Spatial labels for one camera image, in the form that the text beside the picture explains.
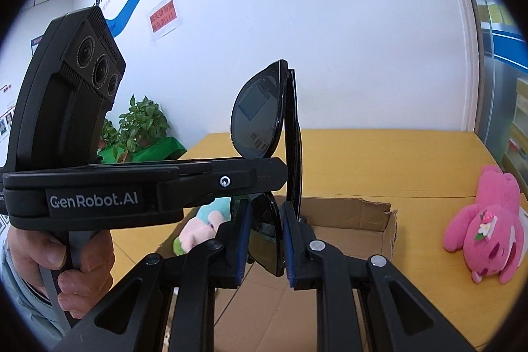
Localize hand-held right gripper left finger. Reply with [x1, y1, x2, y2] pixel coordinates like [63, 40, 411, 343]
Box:
[49, 199, 252, 352]

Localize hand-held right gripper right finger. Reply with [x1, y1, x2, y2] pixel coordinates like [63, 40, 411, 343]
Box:
[280, 201, 475, 352]

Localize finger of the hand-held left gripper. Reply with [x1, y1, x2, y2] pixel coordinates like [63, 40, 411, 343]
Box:
[159, 156, 288, 209]

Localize teal and pink plush toy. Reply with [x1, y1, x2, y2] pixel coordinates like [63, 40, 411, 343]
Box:
[172, 197, 232, 256]

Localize black sunglasses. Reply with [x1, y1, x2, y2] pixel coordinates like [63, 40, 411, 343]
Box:
[230, 59, 304, 277]

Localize cardboard box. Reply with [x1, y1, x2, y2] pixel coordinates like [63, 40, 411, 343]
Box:
[159, 193, 399, 352]

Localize person's left forearm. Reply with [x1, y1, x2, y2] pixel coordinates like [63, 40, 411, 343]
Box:
[0, 240, 56, 336]

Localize yellow desktop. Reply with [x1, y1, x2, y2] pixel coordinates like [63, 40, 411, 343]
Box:
[101, 128, 528, 352]

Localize person's left hand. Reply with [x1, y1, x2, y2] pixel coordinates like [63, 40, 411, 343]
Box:
[7, 229, 116, 310]

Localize small potted plant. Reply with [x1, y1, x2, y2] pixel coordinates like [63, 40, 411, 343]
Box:
[98, 118, 121, 151]

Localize large potted plant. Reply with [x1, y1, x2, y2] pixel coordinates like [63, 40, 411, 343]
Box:
[117, 94, 171, 157]

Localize red paper notice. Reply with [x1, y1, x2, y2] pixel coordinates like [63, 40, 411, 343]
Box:
[148, 0, 183, 42]

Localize glass partition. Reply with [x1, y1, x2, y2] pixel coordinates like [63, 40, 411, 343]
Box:
[470, 0, 528, 175]

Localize wall display of framed papers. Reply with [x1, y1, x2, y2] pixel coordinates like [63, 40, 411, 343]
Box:
[0, 83, 17, 144]

